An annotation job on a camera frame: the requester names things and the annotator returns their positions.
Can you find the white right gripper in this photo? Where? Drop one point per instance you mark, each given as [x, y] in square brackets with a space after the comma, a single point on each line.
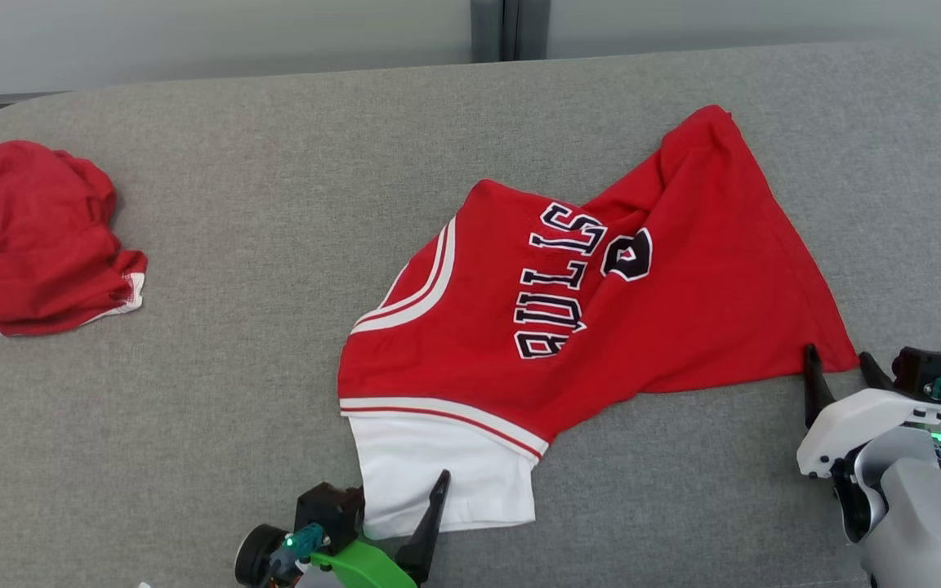
[862, 420]

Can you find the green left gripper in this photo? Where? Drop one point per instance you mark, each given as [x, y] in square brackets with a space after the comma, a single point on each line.
[356, 567]

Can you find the red white Bulls jersey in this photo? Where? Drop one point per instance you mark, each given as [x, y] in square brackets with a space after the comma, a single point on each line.
[683, 327]

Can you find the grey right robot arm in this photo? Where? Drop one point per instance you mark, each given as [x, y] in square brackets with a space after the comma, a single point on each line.
[928, 531]

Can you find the black round left gripper motor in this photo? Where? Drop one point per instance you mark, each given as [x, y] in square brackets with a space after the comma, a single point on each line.
[256, 555]

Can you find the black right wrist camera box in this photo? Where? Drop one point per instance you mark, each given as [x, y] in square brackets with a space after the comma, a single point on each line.
[920, 367]

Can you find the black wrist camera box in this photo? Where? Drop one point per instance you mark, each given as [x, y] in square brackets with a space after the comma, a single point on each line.
[327, 510]
[920, 367]

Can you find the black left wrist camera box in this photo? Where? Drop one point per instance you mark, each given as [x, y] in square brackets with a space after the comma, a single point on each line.
[327, 510]

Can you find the grey double wall post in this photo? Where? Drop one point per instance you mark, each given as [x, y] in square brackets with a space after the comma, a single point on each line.
[487, 28]

